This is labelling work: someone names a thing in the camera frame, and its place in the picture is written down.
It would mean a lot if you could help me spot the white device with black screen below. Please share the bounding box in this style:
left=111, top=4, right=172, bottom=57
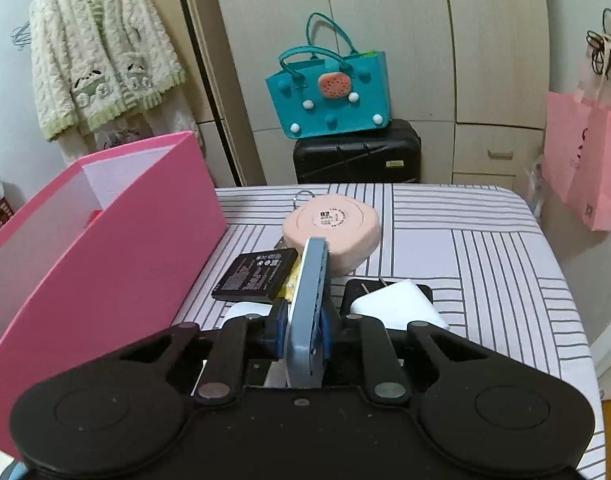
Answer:
left=284, top=237, right=328, bottom=389

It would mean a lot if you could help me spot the black battery pack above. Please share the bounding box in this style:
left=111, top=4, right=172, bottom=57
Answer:
left=211, top=248, right=299, bottom=304

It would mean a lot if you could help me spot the pink round compact case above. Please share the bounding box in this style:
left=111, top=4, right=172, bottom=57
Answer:
left=281, top=194, right=381, bottom=276

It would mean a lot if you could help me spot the pink cardboard storage box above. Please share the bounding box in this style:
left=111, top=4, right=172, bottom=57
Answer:
left=0, top=132, right=226, bottom=454

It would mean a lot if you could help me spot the white charger cube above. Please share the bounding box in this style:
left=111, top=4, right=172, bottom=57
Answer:
left=350, top=280, right=450, bottom=330

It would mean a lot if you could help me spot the red patterned bag in box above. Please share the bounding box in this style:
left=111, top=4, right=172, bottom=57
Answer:
left=87, top=209, right=104, bottom=226

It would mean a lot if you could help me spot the black suitcase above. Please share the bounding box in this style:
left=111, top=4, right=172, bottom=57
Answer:
left=293, top=119, right=423, bottom=184

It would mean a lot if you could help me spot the pink paper shopping bag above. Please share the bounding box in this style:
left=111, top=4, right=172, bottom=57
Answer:
left=542, top=34, right=611, bottom=232

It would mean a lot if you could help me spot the teal felt handbag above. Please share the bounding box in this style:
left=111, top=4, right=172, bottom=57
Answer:
left=265, top=12, right=391, bottom=140

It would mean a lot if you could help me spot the beige wardrobe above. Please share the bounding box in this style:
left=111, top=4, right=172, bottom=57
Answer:
left=174, top=0, right=552, bottom=189

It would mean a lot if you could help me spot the cream knitted panda cardigan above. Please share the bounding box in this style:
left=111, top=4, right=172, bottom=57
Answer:
left=28, top=0, right=200, bottom=164

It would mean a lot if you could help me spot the black clothes rack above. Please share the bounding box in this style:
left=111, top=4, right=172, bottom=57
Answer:
left=179, top=0, right=243, bottom=186

